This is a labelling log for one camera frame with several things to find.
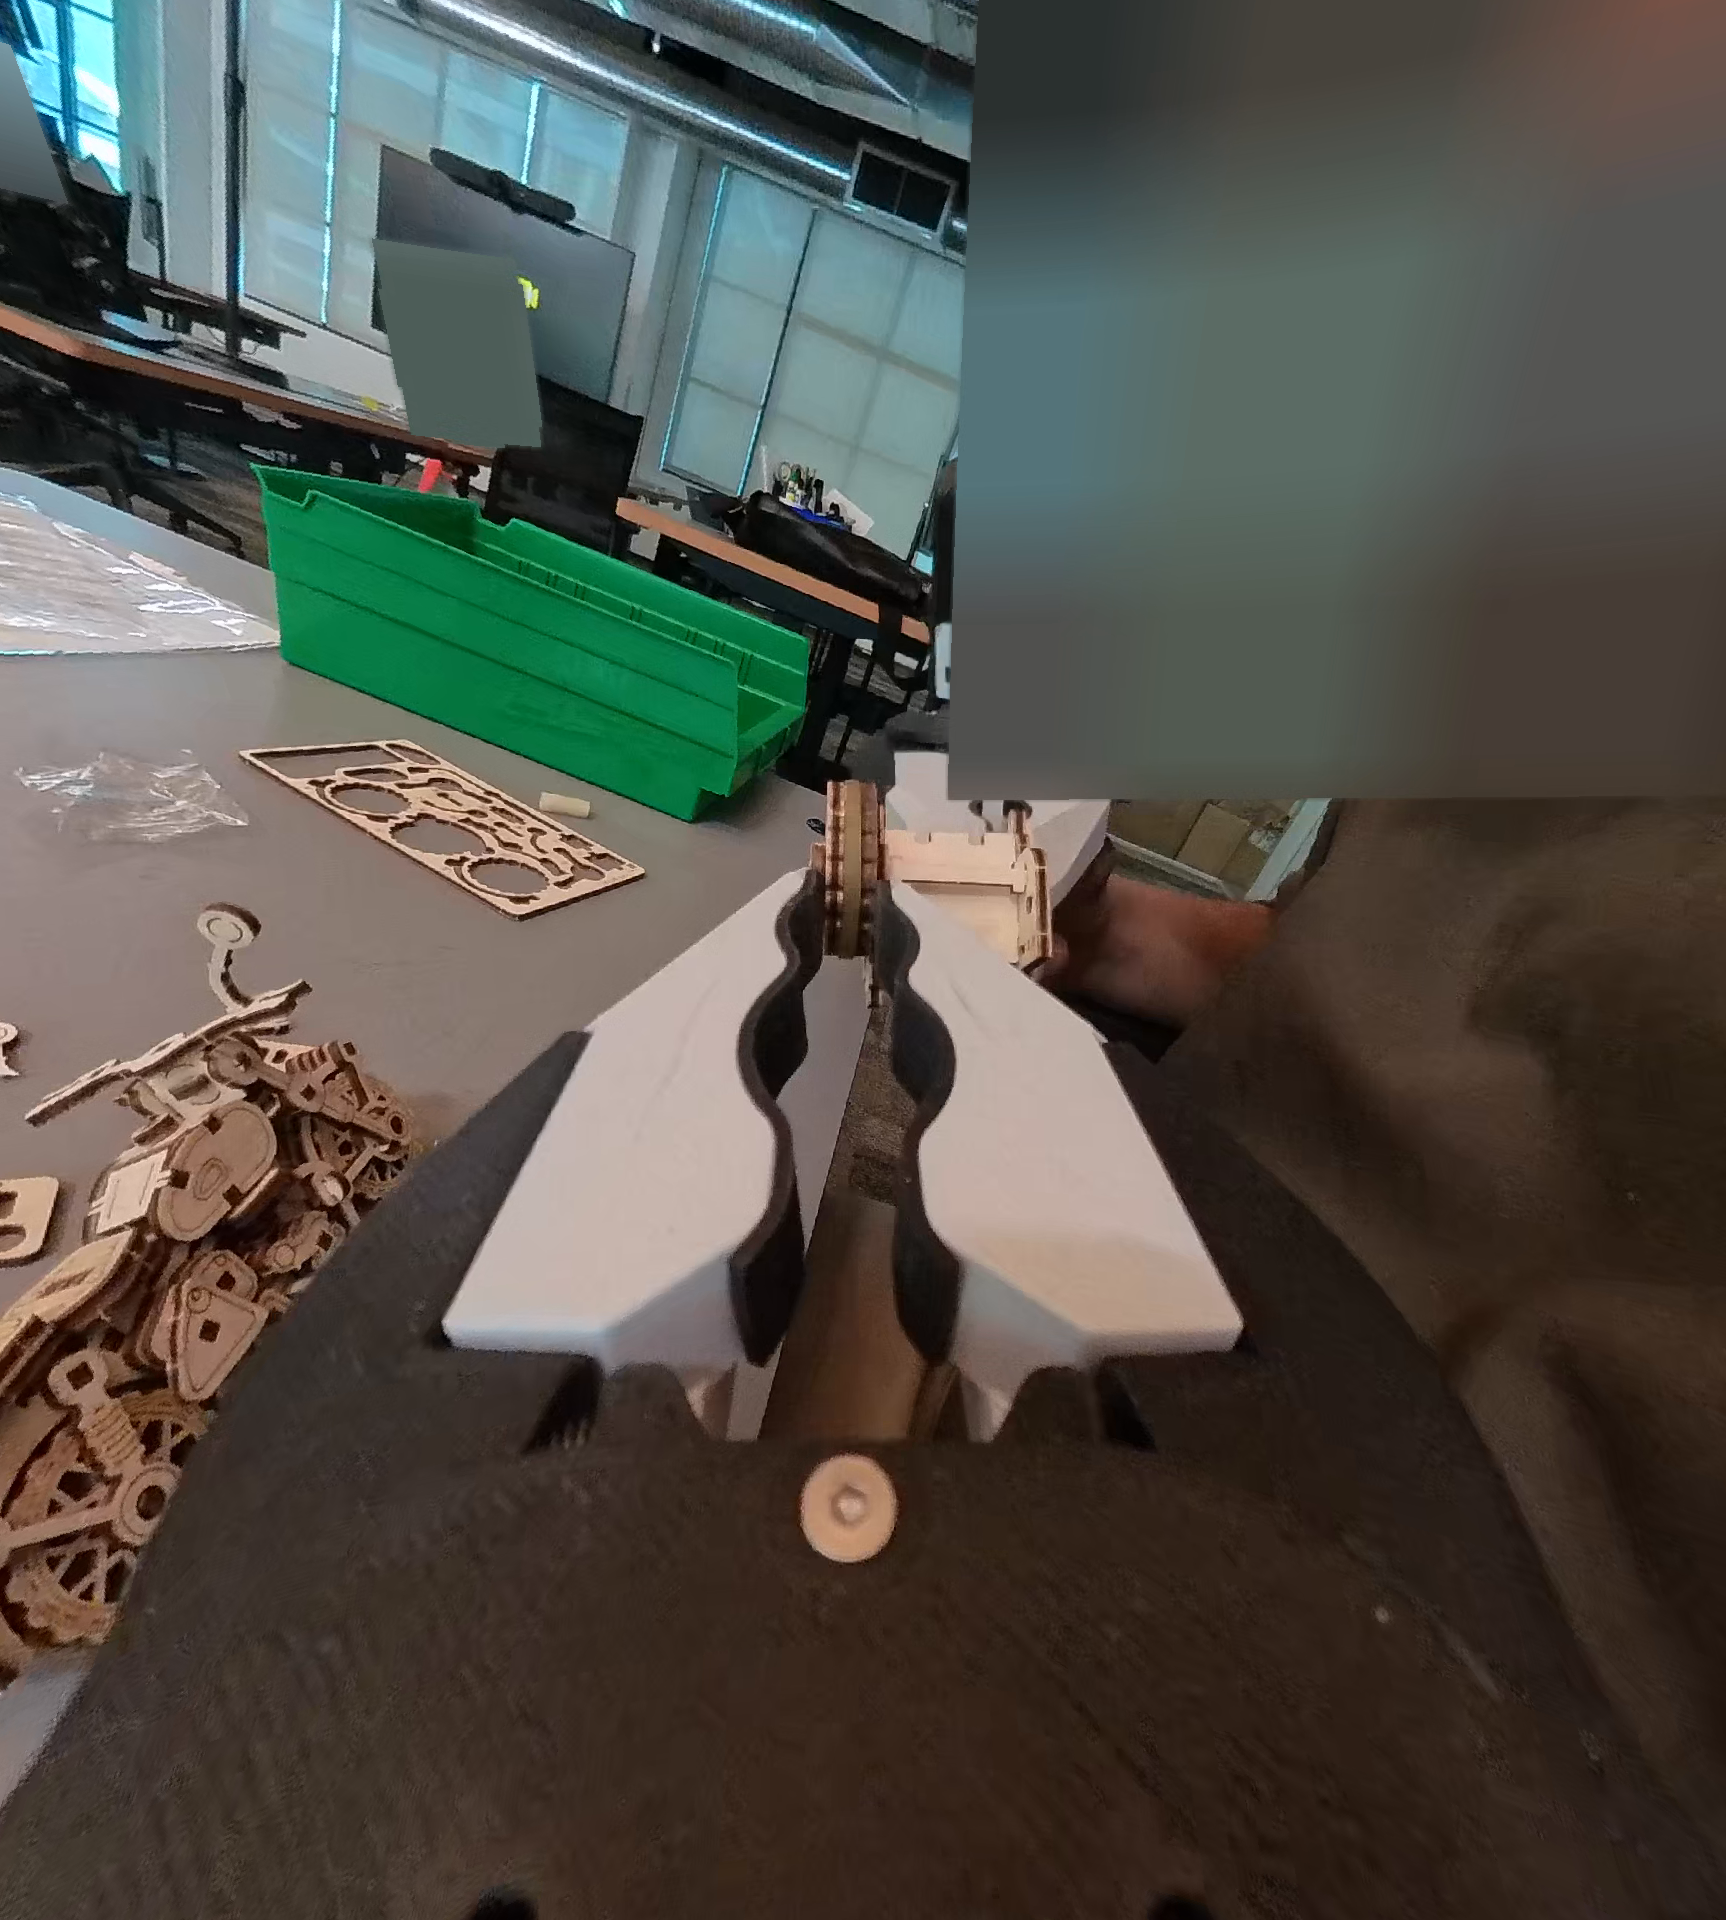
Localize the person's right hand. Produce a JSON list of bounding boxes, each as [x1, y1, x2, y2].
[[1050, 866, 1279, 1053]]

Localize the black webcam bar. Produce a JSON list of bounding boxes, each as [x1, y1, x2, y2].
[[429, 148, 584, 229]]

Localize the wooden top background desk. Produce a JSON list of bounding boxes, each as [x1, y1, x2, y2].
[[0, 262, 494, 471], [615, 494, 940, 708]]

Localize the cardboard box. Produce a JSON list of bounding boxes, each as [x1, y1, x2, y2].
[[1110, 799, 1334, 902]]

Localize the wooden spool with gear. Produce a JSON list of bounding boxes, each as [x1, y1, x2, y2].
[[806, 780, 1057, 1004]]

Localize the clear plastic packaging sheet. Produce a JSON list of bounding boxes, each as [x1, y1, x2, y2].
[[0, 473, 280, 661]]

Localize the person's beige trousers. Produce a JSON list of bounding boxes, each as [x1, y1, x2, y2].
[[765, 1170, 962, 1443]]

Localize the black computer monitor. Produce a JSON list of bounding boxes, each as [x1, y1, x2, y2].
[[372, 144, 639, 411]]

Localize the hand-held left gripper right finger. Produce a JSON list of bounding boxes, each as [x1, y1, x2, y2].
[[862, 877, 1244, 1443]]

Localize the wooden puzzle sheet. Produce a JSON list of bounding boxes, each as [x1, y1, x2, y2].
[[240, 739, 648, 920]]

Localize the grey desk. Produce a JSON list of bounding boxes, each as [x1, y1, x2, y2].
[[0, 451, 842, 1878]]

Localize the crumpled clear plastic bag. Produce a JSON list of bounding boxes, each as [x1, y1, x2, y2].
[[14, 750, 251, 846]]

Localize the black bag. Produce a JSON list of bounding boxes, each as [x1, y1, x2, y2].
[[732, 492, 938, 611]]

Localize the pile of wooden puzzle parts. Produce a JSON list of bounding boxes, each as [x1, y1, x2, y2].
[[0, 904, 431, 1653]]

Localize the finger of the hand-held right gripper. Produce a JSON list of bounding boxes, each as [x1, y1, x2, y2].
[[1020, 799, 1115, 906], [884, 752, 980, 834]]

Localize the green plastic bin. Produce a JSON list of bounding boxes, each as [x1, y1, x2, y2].
[[252, 462, 817, 825]]

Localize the person's olive sweatshirt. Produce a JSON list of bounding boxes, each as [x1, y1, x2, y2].
[[1149, 799, 1726, 1920]]

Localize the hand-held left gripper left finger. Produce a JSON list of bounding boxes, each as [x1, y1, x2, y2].
[[440, 866, 833, 1428]]

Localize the black office chair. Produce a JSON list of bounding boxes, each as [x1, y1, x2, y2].
[[485, 402, 651, 561]]

